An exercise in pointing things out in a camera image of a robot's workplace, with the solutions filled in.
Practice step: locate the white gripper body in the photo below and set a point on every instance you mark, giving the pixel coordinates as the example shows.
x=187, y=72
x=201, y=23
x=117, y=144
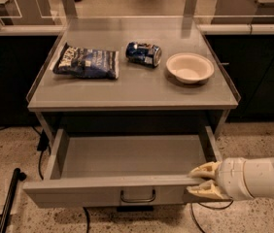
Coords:
x=231, y=179

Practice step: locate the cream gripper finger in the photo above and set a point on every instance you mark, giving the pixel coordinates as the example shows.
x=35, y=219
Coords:
x=208, y=189
x=205, y=171

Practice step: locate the blue chip bag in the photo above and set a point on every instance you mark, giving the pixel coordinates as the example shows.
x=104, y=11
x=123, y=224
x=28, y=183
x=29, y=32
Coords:
x=87, y=63

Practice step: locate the clear acrylic barrier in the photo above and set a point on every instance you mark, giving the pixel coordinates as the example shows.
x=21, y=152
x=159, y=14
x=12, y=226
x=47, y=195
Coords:
x=57, y=13

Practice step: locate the grey top drawer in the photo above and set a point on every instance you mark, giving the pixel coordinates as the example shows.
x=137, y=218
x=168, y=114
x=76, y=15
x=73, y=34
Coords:
x=122, y=171

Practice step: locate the black pole on floor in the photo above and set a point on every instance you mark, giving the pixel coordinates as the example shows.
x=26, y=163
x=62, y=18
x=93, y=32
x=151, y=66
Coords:
x=17, y=176

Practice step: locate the blue soda can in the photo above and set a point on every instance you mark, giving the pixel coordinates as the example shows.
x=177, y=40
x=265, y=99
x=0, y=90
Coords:
x=143, y=53

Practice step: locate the grey drawer cabinet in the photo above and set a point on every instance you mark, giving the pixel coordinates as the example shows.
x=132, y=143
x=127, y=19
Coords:
x=142, y=101

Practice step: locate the white paper bowl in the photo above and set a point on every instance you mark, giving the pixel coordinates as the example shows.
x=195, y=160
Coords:
x=190, y=68

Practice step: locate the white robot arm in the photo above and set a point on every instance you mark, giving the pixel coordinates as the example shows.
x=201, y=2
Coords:
x=259, y=177

